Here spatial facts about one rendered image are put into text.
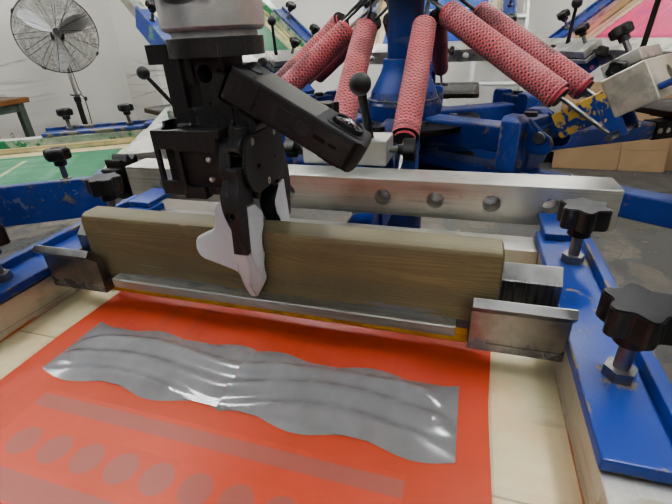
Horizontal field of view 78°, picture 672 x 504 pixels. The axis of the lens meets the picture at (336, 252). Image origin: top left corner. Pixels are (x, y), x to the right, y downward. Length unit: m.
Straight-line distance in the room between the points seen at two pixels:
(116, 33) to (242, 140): 5.62
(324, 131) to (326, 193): 0.27
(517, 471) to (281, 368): 0.19
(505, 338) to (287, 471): 0.19
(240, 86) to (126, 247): 0.22
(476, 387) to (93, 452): 0.29
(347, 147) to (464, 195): 0.27
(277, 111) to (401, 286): 0.17
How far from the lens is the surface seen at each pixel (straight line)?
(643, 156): 4.66
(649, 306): 0.31
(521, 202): 0.55
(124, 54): 5.91
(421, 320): 0.36
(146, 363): 0.41
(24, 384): 0.46
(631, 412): 0.32
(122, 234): 0.47
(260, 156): 0.35
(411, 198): 0.55
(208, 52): 0.33
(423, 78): 0.85
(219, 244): 0.37
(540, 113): 1.03
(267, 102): 0.32
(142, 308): 0.50
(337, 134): 0.31
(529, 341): 0.36
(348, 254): 0.35
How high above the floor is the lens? 1.21
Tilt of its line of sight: 28 degrees down
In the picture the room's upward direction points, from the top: 3 degrees counter-clockwise
